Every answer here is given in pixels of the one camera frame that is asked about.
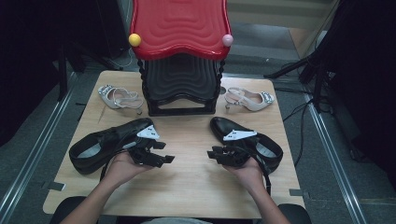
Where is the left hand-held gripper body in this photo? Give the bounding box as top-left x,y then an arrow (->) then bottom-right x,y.
122,125 -> 161,167

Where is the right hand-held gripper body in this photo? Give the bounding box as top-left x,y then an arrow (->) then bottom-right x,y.
222,129 -> 258,167

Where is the black leather shoe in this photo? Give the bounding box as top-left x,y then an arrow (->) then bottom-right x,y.
68,117 -> 155,175
209,116 -> 284,174

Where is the beige heeled sandal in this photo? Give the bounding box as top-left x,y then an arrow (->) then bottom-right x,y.
97,84 -> 145,116
223,87 -> 276,113

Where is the red and black shoe rack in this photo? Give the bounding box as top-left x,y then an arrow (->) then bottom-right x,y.
128,0 -> 234,118

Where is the person's right hand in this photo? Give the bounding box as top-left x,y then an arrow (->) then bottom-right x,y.
222,157 -> 265,194

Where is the person's left hand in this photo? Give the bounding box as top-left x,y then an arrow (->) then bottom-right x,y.
102,151 -> 154,189

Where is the person's grey shirt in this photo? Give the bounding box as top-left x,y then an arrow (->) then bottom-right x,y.
139,217 -> 216,224

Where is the grey tape piece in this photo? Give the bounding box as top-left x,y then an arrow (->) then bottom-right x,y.
289,188 -> 311,200

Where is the person's right leg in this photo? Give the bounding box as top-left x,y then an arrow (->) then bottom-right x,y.
276,203 -> 312,224

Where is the person's leg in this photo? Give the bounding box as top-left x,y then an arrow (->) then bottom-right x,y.
49,195 -> 89,224
276,203 -> 312,224

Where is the person's left leg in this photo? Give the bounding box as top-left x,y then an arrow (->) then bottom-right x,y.
49,195 -> 89,224

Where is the black tripod stand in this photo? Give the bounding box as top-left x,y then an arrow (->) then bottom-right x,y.
263,52 -> 331,113

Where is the black floor cable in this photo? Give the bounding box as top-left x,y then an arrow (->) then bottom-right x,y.
281,99 -> 316,167

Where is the thin white cable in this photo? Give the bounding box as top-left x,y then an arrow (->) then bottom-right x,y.
108,48 -> 134,70

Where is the metal floor rail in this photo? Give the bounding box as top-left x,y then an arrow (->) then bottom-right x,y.
303,92 -> 369,224
0,73 -> 78,224

